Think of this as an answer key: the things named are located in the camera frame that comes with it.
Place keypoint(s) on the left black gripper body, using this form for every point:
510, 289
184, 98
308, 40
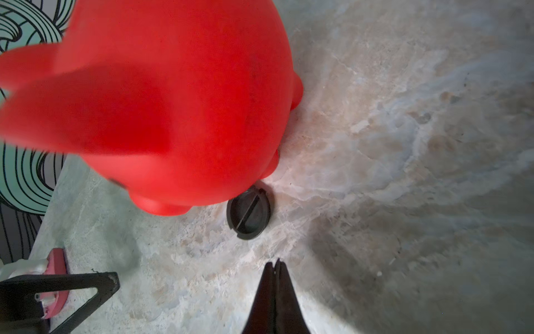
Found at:
22, 315

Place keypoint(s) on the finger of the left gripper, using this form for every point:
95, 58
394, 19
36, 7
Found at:
106, 284

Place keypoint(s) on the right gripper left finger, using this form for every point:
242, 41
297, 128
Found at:
261, 319

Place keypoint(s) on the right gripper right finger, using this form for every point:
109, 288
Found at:
288, 316

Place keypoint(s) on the black piggy bank plug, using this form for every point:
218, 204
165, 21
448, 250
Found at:
249, 213

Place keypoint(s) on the red piggy bank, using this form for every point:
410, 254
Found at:
181, 103

